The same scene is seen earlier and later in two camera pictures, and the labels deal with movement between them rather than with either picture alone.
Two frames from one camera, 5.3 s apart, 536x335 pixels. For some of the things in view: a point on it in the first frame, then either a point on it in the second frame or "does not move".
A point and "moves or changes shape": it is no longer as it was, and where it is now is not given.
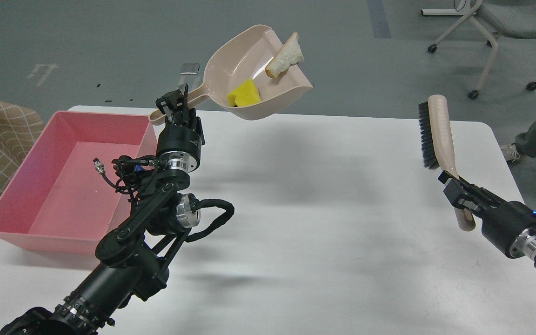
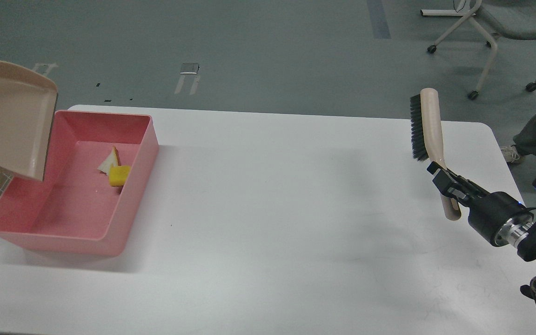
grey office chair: x=532 y=19 does not move
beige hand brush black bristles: x=436 y=148 moves or changes shape
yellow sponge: x=246 y=93 → x=118 y=175
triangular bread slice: x=290 y=53 → x=113 y=159
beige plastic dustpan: x=236 y=78 → x=12 y=109
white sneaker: x=510 y=152 does not move
